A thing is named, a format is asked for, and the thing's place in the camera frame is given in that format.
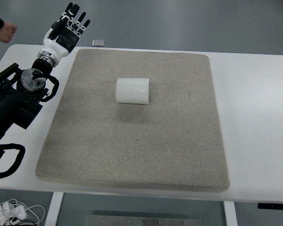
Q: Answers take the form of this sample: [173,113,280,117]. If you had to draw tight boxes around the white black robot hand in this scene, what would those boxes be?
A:
[42,2,91,57]

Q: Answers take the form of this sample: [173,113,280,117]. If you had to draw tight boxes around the white cup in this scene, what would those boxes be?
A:
[115,78,150,105]

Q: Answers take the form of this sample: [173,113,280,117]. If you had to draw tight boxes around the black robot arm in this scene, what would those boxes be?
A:
[0,3,90,140]

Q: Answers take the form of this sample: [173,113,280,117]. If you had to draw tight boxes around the person's hand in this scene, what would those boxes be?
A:
[0,21,18,43]

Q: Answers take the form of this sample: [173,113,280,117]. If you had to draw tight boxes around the small grey square object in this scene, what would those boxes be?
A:
[92,39,105,47]

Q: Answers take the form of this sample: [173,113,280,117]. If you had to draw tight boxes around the beige felt mat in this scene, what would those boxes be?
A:
[35,49,230,192]

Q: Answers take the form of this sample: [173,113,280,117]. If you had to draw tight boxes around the white power strip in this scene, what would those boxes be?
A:
[0,202,27,220]

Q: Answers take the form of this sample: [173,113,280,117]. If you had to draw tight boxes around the metal floor plate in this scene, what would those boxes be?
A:
[84,215,203,226]

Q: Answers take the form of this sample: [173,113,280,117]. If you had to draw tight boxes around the white table leg left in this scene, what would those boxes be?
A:
[44,192,64,226]

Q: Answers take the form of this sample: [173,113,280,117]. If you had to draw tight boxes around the white table leg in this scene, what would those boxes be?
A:
[224,201,238,226]
[44,192,64,226]

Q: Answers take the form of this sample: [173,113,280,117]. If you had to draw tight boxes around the white table leg right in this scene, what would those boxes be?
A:
[224,201,238,226]

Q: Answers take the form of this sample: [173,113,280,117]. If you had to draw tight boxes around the black table control panel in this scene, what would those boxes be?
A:
[258,203,283,210]

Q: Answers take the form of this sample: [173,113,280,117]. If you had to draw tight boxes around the black sleeved cable loop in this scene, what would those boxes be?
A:
[0,143,26,179]

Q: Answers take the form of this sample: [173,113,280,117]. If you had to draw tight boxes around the white cables bundle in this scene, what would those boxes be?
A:
[0,199,47,226]

